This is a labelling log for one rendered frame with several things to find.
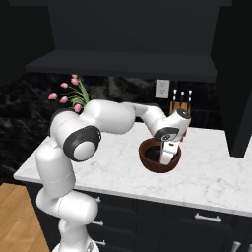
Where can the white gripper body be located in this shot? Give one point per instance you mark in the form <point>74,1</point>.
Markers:
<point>168,157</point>

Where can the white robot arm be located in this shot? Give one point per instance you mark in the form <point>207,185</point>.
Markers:
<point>108,116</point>

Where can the large brown bowl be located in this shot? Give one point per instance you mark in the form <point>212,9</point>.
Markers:
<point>154,165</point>

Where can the dark base cabinet door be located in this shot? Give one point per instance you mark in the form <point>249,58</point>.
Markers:
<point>244,236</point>

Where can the wooden knife block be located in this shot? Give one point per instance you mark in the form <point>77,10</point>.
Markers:
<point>178,105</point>

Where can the dark drawer front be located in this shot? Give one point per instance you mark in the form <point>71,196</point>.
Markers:
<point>114,203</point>
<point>183,221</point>
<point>118,224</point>
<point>118,244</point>

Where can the pink tulip plant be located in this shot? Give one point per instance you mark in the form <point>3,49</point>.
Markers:
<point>76,93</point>

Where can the white wall outlet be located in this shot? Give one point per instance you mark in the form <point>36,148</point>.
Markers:
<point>162,88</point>

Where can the dark open wall cabinet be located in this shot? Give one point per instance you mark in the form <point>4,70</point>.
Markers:
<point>131,32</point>

